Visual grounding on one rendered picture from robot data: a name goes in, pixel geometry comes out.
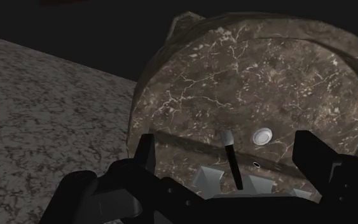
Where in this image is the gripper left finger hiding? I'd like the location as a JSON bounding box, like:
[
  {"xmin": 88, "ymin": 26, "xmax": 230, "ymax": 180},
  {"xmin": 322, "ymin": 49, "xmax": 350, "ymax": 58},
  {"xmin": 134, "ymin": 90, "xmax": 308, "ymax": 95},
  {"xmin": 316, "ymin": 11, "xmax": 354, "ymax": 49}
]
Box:
[{"xmin": 39, "ymin": 133, "xmax": 206, "ymax": 224}]

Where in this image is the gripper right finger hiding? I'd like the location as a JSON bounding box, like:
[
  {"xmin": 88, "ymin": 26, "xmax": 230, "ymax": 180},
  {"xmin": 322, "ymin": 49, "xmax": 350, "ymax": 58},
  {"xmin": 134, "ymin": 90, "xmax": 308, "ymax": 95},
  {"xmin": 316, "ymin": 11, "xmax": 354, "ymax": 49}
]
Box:
[{"xmin": 291, "ymin": 130, "xmax": 358, "ymax": 224}]

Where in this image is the white round sink drain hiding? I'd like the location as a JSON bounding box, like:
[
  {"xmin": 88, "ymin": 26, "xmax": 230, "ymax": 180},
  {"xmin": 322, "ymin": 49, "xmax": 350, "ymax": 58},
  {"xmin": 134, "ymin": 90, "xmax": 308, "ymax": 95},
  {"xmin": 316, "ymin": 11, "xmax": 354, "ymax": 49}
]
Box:
[{"xmin": 252, "ymin": 127, "xmax": 273, "ymax": 146}]

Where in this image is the black brush with white tip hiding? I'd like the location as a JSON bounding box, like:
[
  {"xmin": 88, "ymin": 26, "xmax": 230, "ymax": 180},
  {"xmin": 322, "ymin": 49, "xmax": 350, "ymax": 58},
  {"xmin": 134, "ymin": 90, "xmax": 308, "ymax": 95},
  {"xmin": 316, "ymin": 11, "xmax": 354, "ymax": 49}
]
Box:
[{"xmin": 220, "ymin": 129, "xmax": 245, "ymax": 191}]

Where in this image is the brown marble sink basin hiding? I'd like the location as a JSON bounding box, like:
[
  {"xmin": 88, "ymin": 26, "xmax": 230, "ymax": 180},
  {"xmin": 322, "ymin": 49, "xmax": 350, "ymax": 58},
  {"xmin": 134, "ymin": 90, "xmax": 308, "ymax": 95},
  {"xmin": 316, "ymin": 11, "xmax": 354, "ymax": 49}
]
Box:
[{"xmin": 125, "ymin": 10, "xmax": 358, "ymax": 206}]

